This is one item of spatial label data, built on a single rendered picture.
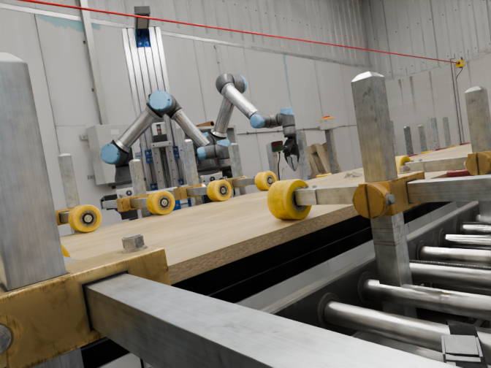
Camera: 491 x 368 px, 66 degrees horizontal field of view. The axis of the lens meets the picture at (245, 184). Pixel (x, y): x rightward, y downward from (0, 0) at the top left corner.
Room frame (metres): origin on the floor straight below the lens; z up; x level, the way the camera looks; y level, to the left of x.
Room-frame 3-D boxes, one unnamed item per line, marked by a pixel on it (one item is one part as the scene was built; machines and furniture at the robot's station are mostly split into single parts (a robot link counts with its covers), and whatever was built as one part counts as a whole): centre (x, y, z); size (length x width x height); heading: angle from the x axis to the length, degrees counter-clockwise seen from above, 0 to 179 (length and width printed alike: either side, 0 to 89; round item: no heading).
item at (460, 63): (3.61, -2.13, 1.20); 0.15 x 0.12 x 1.00; 131
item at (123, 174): (2.38, 0.73, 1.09); 0.15 x 0.15 x 0.10
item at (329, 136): (2.30, -0.55, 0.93); 0.05 x 0.05 x 0.45; 41
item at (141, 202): (1.46, 0.45, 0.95); 0.50 x 0.04 x 0.04; 41
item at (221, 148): (2.19, 0.09, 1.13); 0.09 x 0.08 x 0.11; 85
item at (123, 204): (1.46, 0.43, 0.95); 0.14 x 0.06 x 0.05; 131
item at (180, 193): (1.63, 0.24, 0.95); 0.14 x 0.06 x 0.05; 131
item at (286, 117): (2.20, -0.30, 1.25); 0.09 x 0.08 x 0.11; 48
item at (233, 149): (1.80, 0.03, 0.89); 0.04 x 0.04 x 0.48; 41
